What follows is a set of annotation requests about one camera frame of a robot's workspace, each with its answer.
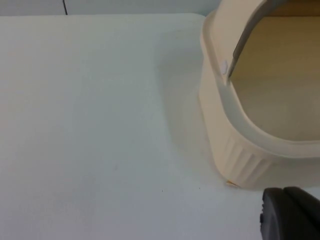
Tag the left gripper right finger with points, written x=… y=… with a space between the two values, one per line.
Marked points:
x=310 y=210

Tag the cream box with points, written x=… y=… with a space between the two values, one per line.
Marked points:
x=225 y=125

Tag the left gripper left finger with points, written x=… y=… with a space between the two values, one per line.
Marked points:
x=277 y=217

